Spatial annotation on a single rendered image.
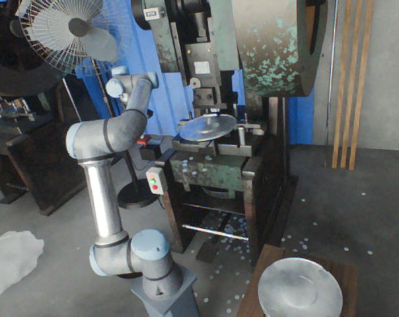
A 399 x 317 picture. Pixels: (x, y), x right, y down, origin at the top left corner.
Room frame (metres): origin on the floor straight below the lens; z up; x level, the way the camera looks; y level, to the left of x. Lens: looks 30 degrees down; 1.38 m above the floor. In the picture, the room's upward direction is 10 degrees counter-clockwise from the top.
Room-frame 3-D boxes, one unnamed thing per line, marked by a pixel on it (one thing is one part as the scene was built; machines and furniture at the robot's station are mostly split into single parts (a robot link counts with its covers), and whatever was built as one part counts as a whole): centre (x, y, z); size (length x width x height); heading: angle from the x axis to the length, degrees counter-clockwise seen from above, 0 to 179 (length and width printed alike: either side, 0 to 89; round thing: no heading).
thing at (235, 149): (1.42, -0.09, 0.68); 0.45 x 0.30 x 0.06; 61
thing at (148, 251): (0.73, 0.25, 0.62); 0.13 x 0.12 x 0.14; 85
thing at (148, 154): (1.37, 0.29, 0.62); 0.10 x 0.06 x 0.20; 61
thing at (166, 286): (0.73, 0.24, 0.50); 0.15 x 0.15 x 0.10
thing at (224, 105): (1.42, -0.10, 0.86); 0.20 x 0.16 x 0.05; 61
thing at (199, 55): (1.38, -0.07, 1.04); 0.17 x 0.15 x 0.30; 151
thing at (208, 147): (1.27, -0.01, 0.72); 0.25 x 0.14 x 0.14; 151
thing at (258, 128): (1.34, -0.24, 0.76); 0.17 x 0.06 x 0.10; 61
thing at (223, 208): (1.43, -0.10, 0.31); 0.43 x 0.42 x 0.01; 61
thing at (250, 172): (1.41, -0.40, 0.45); 0.92 x 0.12 x 0.90; 151
